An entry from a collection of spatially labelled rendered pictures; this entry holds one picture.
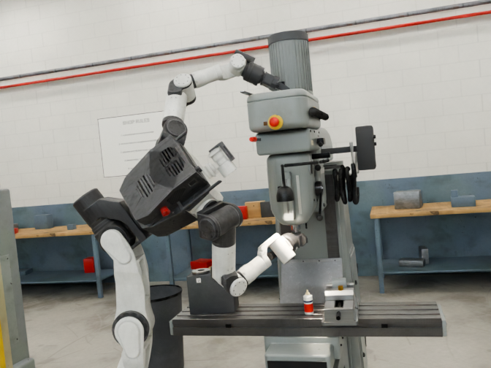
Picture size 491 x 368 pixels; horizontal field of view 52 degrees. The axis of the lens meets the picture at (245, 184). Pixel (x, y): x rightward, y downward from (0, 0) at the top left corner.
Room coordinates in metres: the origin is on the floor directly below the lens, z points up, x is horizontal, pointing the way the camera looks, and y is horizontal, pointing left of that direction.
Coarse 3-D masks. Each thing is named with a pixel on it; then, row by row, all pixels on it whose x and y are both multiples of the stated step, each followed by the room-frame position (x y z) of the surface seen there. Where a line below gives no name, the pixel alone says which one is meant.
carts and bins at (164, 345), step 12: (156, 288) 4.22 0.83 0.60; (168, 288) 4.20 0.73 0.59; (180, 288) 4.09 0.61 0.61; (156, 300) 3.77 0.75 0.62; (168, 300) 3.83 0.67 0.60; (180, 300) 3.97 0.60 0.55; (156, 312) 3.78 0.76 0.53; (168, 312) 3.83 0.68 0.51; (156, 324) 3.79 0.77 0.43; (168, 324) 3.83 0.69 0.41; (156, 336) 3.79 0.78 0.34; (168, 336) 3.83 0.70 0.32; (180, 336) 3.94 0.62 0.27; (156, 348) 3.79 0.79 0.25; (168, 348) 3.83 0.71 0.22; (180, 348) 3.93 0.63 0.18; (156, 360) 3.80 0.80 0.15; (168, 360) 3.83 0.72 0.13; (180, 360) 3.93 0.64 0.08
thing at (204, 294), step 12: (192, 276) 2.39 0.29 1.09; (204, 276) 2.38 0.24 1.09; (192, 288) 2.39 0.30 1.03; (204, 288) 2.38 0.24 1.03; (216, 288) 2.37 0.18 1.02; (192, 300) 2.39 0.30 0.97; (204, 300) 2.39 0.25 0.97; (216, 300) 2.38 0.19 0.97; (228, 300) 2.37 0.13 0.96; (192, 312) 2.40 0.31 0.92; (204, 312) 2.39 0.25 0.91; (216, 312) 2.38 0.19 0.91; (228, 312) 2.37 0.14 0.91
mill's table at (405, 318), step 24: (240, 312) 2.37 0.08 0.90; (264, 312) 2.33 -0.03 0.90; (288, 312) 2.30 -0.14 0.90; (360, 312) 2.20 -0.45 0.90; (384, 312) 2.17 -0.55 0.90; (408, 312) 2.14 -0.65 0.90; (432, 312) 2.12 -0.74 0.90; (312, 336) 2.18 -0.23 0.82; (336, 336) 2.15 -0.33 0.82; (360, 336) 2.12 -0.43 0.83; (384, 336) 2.10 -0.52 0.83; (408, 336) 2.07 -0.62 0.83; (432, 336) 2.05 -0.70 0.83
